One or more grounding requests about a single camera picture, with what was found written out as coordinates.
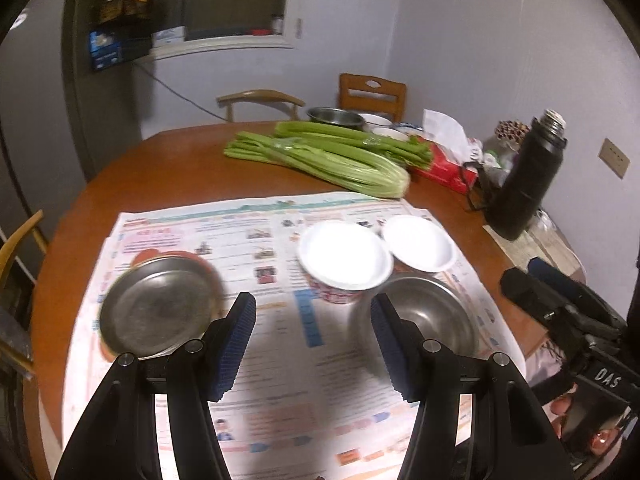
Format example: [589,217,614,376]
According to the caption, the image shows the grey refrigerator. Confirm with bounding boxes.
[0,0,96,221]

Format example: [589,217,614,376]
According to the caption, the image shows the red tissue box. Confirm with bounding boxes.
[410,142,481,195]

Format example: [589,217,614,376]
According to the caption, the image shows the black carrying strap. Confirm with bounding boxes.
[467,162,501,213]

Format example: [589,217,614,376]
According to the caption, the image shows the stainless steel bowl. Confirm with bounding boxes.
[357,272,481,361]

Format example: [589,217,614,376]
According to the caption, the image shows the patterned white paper cup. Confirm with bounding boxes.
[297,220,395,306]

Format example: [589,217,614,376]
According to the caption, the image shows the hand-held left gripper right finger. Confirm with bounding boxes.
[370,292,573,480]

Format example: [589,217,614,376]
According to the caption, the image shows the blue box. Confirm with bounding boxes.
[88,30,124,71]

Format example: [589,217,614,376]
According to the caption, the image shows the wall socket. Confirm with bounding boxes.
[599,137,631,179]

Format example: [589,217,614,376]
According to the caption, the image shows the thin black cable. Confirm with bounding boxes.
[131,60,228,123]

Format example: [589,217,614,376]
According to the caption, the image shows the celery bunch with root base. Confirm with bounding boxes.
[223,131,412,198]

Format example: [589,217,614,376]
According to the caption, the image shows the leafy celery stalks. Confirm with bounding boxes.
[274,120,435,170]

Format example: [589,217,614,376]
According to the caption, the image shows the metal basin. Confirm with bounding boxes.
[306,106,366,128]

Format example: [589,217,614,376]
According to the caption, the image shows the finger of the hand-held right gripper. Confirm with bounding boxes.
[501,267,596,346]
[527,256,628,329]

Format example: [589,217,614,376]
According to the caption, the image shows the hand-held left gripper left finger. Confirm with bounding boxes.
[52,291,258,480]

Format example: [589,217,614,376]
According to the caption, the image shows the black thermos bottle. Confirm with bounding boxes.
[484,108,568,241]

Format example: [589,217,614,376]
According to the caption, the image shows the white ceramic bowl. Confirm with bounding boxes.
[372,126,416,142]
[360,112,393,131]

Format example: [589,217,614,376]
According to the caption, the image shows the printed newspaper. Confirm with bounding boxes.
[60,195,526,480]

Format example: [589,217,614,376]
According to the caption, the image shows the curved-back wooden chair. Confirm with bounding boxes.
[216,89,307,123]

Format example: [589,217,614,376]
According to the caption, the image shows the white box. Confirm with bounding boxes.
[150,27,187,50]

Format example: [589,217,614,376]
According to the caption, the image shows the snack packets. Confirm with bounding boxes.
[95,0,156,23]

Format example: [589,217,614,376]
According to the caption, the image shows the small white paper bowl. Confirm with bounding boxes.
[382,215,458,273]

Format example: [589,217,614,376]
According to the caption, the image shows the yellow curved wooden chair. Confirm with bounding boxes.
[0,210,48,306]

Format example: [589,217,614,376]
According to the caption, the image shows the pink floral clothing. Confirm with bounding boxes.
[525,345,626,461]

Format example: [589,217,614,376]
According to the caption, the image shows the white-framed window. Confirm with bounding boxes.
[147,0,301,61]

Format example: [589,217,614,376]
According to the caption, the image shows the clear glass jar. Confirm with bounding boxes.
[530,207,561,241]

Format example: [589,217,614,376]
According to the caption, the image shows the round dark metal plate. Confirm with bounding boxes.
[98,256,223,360]

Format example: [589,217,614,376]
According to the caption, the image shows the brown chair with cutout back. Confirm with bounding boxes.
[338,73,407,123]

